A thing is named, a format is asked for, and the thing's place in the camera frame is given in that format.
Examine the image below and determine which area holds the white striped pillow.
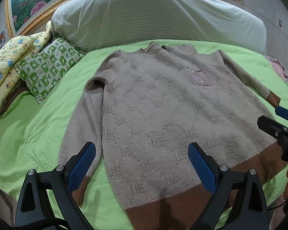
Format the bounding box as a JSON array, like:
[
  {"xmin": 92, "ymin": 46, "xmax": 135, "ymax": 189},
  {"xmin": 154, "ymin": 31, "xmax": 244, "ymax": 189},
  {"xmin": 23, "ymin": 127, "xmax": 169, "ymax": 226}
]
[{"xmin": 51, "ymin": 0, "xmax": 267, "ymax": 54}]

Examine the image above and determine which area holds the gold framed flower painting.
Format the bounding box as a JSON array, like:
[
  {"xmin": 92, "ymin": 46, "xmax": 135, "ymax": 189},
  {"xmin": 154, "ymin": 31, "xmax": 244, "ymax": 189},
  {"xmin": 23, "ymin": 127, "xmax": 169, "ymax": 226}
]
[{"xmin": 5, "ymin": 0, "xmax": 243, "ymax": 37}]

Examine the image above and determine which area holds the green bed sheet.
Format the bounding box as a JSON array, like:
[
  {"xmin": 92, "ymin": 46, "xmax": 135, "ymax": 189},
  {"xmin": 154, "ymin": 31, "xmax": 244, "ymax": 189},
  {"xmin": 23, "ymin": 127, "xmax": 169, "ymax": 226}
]
[{"xmin": 0, "ymin": 39, "xmax": 288, "ymax": 230}]

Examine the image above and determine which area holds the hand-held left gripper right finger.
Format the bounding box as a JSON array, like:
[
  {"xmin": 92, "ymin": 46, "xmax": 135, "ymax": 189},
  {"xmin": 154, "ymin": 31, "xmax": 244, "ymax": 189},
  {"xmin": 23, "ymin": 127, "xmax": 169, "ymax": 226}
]
[{"xmin": 187, "ymin": 142, "xmax": 270, "ymax": 230}]

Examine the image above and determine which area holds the brown blanket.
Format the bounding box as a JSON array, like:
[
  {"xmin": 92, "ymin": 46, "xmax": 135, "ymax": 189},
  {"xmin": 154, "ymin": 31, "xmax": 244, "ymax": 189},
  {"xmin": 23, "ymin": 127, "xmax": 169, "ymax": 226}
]
[{"xmin": 0, "ymin": 81, "xmax": 27, "ymax": 118}]

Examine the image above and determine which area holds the beige patterned knit sweater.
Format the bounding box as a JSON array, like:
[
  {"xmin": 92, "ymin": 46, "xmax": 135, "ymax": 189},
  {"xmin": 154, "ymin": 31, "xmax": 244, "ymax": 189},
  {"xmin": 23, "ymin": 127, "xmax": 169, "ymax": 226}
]
[{"xmin": 58, "ymin": 42, "xmax": 288, "ymax": 222}]

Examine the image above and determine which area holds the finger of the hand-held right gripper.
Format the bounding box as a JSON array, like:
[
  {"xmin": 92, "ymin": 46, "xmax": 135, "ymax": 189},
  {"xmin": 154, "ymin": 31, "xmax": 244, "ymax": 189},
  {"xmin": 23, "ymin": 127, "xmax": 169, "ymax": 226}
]
[
  {"xmin": 257, "ymin": 115, "xmax": 287, "ymax": 137},
  {"xmin": 275, "ymin": 105, "xmax": 288, "ymax": 123}
]

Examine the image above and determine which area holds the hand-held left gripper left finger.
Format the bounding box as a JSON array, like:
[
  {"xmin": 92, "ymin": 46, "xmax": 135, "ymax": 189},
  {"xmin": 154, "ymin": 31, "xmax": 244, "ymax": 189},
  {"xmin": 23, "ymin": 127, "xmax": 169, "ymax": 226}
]
[{"xmin": 14, "ymin": 142, "xmax": 96, "ymax": 230}]

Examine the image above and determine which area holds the green checked pillow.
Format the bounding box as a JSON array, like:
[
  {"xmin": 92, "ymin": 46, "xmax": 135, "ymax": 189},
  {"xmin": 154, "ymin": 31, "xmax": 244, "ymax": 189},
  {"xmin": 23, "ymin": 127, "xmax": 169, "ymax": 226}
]
[{"xmin": 14, "ymin": 38, "xmax": 87, "ymax": 104}]

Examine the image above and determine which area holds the pink cloth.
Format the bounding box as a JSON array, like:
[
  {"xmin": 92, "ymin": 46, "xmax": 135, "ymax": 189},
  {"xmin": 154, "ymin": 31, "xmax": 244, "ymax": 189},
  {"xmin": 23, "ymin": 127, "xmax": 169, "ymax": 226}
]
[{"xmin": 265, "ymin": 55, "xmax": 288, "ymax": 89}]

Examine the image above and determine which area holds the yellow printed blanket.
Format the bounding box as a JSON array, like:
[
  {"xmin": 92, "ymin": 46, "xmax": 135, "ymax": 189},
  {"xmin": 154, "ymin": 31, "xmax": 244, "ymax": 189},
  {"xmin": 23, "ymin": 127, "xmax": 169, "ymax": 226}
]
[{"xmin": 0, "ymin": 20, "xmax": 54, "ymax": 126}]

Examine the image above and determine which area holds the black cable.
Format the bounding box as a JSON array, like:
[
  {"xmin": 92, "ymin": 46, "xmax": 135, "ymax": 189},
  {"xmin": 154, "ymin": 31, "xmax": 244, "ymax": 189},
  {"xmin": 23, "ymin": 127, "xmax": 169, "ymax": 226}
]
[{"xmin": 267, "ymin": 196, "xmax": 288, "ymax": 212}]

